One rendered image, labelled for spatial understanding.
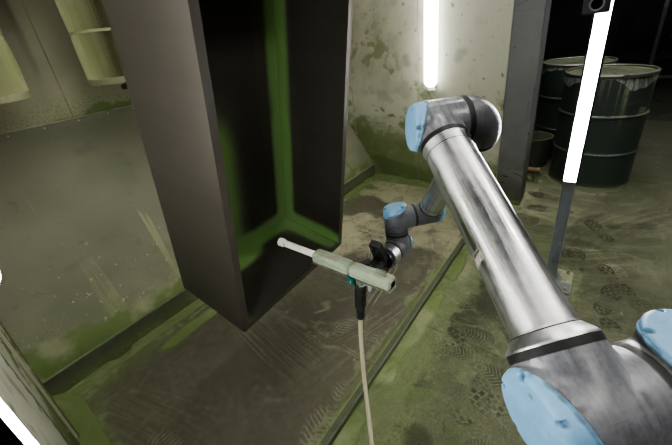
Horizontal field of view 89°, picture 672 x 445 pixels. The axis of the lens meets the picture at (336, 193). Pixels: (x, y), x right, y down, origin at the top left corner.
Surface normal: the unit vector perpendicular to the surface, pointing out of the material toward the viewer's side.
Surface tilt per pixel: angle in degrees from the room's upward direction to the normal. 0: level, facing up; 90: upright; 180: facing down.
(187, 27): 90
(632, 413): 36
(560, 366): 48
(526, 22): 90
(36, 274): 57
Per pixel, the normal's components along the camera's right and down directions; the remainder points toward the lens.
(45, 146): 0.61, -0.33
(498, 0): -0.60, 0.40
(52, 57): 0.79, 0.18
